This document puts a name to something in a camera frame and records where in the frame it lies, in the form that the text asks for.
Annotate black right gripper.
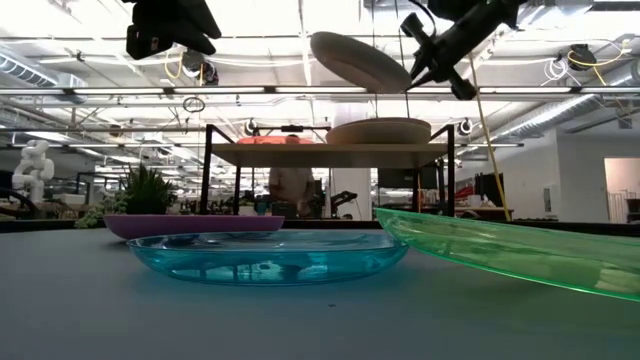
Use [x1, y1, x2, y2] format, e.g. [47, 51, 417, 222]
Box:
[399, 2, 506, 101]

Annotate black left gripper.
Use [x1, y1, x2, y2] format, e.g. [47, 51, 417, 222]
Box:
[121, 0, 223, 61]

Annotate white opaque plate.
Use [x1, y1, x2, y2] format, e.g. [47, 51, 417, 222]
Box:
[309, 31, 413, 95]

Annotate pale pink opaque plate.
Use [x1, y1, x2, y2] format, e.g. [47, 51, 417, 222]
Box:
[325, 117, 432, 146]

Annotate orange transparent plate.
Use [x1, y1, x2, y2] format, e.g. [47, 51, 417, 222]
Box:
[236, 135, 316, 146]

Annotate purple opaque plate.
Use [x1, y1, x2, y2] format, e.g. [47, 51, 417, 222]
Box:
[103, 214, 286, 240]

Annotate green transparent plate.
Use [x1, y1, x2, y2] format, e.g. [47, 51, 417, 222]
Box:
[373, 207, 640, 304]

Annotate blue transparent plate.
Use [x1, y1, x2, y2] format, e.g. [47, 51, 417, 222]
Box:
[126, 230, 410, 287]

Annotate black background monitor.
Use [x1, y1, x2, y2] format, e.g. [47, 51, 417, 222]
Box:
[377, 167, 441, 191]

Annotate small green potted plant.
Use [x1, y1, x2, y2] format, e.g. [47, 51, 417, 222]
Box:
[75, 163, 177, 229]

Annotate person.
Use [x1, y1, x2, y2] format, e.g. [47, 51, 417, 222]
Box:
[268, 133, 317, 217]

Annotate black hanging cable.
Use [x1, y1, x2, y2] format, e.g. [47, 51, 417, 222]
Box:
[393, 0, 412, 120]

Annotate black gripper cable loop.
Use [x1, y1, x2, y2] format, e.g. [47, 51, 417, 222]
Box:
[407, 0, 437, 32]

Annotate black ceiling cord reel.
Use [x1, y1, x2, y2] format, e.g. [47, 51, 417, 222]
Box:
[180, 48, 221, 87]
[568, 43, 598, 71]

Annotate wooden shelf with black frame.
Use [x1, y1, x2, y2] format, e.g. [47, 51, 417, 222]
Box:
[199, 123, 457, 217]

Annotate silver ventilation duct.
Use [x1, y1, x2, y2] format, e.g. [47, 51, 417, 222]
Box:
[0, 52, 89, 92]

